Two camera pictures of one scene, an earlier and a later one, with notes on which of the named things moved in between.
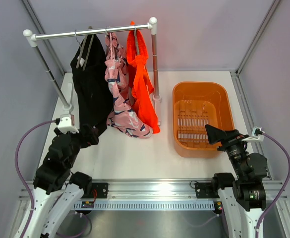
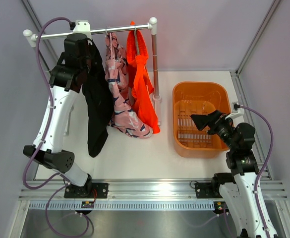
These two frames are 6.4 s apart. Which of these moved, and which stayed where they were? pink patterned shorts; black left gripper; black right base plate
Moved: black left gripper
Stayed: black right base plate; pink patterned shorts
